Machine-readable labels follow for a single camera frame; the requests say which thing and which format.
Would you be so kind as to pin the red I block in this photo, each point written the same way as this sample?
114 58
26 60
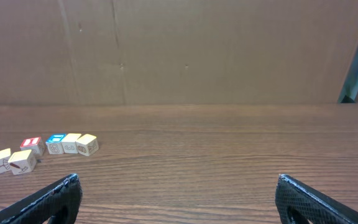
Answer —
36 145

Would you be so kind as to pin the yellow U block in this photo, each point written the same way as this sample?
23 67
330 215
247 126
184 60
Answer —
5 154

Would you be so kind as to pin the yellow K block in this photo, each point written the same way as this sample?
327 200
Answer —
22 162

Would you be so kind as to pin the yellow block upper right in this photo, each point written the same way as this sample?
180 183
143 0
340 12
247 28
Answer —
87 145

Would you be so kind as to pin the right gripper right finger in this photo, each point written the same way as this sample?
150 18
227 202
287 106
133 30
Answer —
297 202

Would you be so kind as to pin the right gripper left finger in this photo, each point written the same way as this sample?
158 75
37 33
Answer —
56 203

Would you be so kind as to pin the blue L block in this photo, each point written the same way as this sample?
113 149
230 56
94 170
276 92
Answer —
54 143

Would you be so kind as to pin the yellow block upper middle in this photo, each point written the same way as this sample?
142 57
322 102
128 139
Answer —
69 143

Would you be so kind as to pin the cardboard backdrop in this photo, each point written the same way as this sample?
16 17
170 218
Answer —
175 52

